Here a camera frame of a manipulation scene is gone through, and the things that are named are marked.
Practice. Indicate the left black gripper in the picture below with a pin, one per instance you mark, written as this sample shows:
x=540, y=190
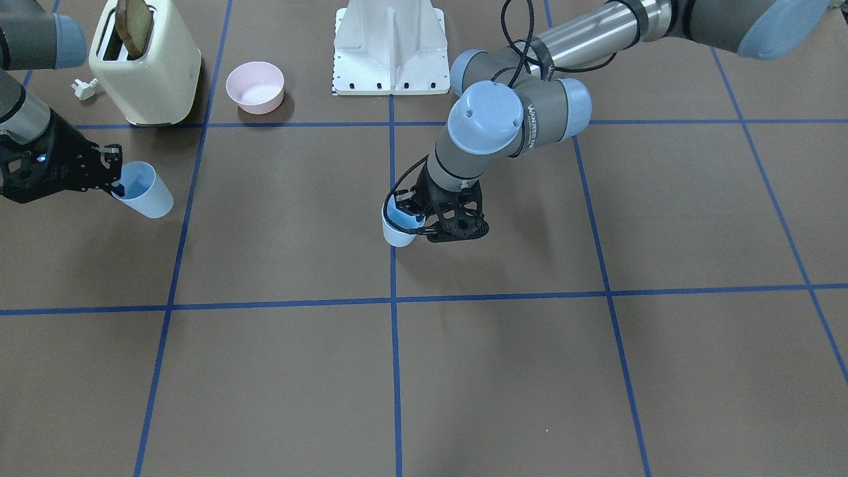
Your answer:
x=429, y=195

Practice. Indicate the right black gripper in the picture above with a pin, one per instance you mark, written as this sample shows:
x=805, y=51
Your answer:
x=61, y=158

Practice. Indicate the blue cup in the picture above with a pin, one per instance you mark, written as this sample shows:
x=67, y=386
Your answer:
x=144, y=190
x=393, y=223

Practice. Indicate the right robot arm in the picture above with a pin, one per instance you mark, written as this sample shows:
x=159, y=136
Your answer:
x=33, y=39

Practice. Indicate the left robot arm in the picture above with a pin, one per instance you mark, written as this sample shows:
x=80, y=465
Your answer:
x=526, y=96

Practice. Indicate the white power plug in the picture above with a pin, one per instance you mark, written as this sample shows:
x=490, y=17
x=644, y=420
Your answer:
x=84, y=90

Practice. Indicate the cream toaster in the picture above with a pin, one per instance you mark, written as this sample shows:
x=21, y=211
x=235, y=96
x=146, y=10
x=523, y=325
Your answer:
x=157, y=89

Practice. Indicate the bread slice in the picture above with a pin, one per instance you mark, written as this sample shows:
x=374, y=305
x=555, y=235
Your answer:
x=133, y=24

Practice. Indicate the pink bowl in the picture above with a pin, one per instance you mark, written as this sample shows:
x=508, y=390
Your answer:
x=256, y=87

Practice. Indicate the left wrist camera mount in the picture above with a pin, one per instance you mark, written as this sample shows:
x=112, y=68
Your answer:
x=470, y=225

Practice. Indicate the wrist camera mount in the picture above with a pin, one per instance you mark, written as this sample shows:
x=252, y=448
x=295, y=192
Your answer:
x=470, y=225
x=28, y=171

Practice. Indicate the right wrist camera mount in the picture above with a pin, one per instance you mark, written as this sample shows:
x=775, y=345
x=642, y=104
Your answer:
x=28, y=171

